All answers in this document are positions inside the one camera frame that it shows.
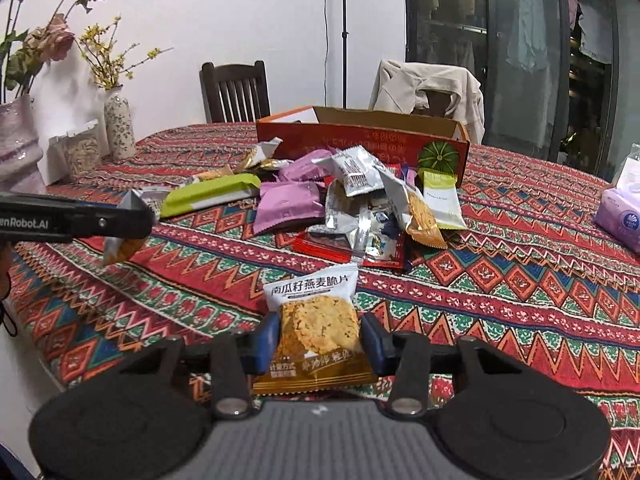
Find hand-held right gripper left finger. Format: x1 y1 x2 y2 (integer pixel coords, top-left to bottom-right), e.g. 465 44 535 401
117 312 281 421

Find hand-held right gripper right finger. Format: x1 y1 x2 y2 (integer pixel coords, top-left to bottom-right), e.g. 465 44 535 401
361 313 526 417

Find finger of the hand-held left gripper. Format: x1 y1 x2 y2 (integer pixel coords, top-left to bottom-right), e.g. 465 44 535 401
74 199 156 241

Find small silver orange snack packet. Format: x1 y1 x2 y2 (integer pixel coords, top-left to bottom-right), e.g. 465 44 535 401
102 190 161 267

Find snacks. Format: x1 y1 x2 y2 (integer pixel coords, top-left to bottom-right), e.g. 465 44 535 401
252 264 378 395

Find long green snack bar packet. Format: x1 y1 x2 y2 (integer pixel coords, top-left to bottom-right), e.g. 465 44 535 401
160 172 262 219

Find red snack packet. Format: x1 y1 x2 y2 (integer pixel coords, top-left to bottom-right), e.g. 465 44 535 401
292 227 408 268

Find silver packet blue print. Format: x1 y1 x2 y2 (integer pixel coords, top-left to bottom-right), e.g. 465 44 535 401
357 205 406 261

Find white snack packet black print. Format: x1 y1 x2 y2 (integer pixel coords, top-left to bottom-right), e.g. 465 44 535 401
312 145 386 197

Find orange cardboard box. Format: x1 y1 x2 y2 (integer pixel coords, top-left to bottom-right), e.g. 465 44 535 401
256 106 471 181

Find pink ribbed vase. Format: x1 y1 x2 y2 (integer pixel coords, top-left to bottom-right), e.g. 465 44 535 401
0 92 48 196

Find speckled white vase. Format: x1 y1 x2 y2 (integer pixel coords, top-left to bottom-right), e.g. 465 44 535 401
103 86 137 161

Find tan snack packet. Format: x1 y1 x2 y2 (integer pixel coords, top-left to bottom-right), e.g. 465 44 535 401
192 167 236 183

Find large crumpled silver packet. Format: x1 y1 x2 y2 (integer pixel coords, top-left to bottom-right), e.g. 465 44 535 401
324 180 401 242

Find purple snack packet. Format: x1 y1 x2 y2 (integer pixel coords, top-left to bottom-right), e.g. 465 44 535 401
277 148 336 183
252 180 328 235

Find white orange cookie packet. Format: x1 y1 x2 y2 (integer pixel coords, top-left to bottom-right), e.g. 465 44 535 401
377 165 448 250

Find yellow flower branches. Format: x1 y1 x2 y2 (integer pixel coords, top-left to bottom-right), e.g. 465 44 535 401
77 15 173 92

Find green and white snack packet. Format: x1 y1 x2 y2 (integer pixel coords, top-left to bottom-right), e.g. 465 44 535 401
419 169 468 232

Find gold white snack packet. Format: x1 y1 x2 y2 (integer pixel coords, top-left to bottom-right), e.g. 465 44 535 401
239 138 283 171

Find dried pink roses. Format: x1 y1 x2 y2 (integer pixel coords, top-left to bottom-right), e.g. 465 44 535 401
0 0 118 103

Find dark wooden chair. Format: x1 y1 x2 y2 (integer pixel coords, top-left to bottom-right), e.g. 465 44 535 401
199 60 272 124

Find chair under jacket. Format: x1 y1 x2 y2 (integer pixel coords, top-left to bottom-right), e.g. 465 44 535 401
417 91 458 117

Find beige jacket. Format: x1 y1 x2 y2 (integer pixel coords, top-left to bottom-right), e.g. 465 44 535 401
369 60 486 145

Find purple tissue pack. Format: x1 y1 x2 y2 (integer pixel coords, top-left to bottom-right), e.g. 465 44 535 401
594 187 640 253

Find black stand pole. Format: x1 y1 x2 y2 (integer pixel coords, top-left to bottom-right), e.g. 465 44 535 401
340 0 350 110

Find glass sliding door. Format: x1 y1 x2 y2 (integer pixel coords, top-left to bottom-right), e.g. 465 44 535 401
405 0 640 181

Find clear plastic bag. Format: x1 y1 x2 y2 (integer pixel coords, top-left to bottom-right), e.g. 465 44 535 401
612 142 640 193

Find pale hanging garment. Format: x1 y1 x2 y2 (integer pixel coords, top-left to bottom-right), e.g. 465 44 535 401
505 0 551 71

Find white hanging garment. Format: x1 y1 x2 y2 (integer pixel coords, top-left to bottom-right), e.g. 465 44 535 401
577 0 616 63

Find black wall cable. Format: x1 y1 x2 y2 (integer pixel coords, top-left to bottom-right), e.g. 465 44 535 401
322 0 332 108

